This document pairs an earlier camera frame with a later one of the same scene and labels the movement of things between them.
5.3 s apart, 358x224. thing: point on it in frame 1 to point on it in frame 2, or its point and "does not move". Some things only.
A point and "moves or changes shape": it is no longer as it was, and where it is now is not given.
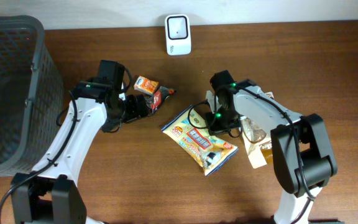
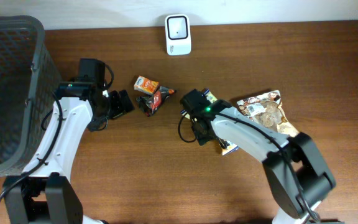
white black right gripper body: (222, 121) to (204, 136)
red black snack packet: (159, 97) does not move
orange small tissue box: (146, 85) does not move
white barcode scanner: (178, 35) does not move
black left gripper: (133, 111) to (127, 106)
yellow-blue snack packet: (191, 130) moves or changes shape
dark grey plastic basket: (22, 98) does not move
